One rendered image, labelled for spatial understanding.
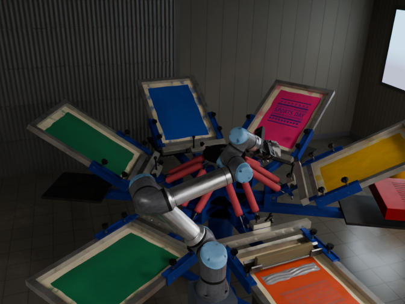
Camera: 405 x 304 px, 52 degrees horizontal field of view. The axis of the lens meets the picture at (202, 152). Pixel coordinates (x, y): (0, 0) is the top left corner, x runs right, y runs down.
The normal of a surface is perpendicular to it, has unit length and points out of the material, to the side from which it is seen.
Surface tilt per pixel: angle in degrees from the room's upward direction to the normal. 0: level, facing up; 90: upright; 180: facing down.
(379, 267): 0
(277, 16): 90
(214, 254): 7
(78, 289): 0
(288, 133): 32
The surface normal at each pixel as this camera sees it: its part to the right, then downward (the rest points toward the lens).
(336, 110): 0.31, 0.40
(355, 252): 0.02, -0.91
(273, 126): -0.30, -0.60
